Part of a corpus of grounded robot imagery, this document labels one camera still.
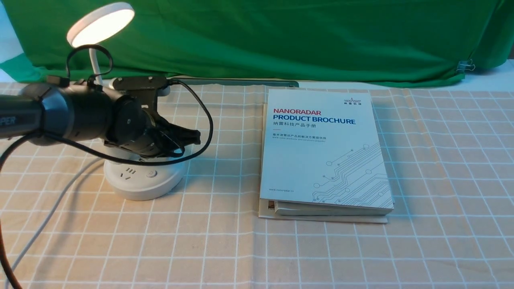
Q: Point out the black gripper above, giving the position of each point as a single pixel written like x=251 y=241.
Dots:
x=144 y=132

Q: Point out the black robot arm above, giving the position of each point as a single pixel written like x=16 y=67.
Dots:
x=80 y=112

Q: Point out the dark grey bar at table edge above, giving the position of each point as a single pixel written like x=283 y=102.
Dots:
x=237 y=82

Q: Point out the beige book under brochure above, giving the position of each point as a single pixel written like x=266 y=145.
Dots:
x=321 y=219

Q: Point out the white Nanoradar product brochure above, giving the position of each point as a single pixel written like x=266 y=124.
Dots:
x=321 y=148

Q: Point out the green backdrop cloth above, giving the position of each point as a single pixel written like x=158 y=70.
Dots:
x=397 y=43

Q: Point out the beige checkered tablecloth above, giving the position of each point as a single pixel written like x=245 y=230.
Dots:
x=449 y=156

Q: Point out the metal binder clip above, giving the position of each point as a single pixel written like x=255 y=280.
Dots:
x=464 y=66

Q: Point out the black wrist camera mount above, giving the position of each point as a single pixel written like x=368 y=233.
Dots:
x=146 y=89

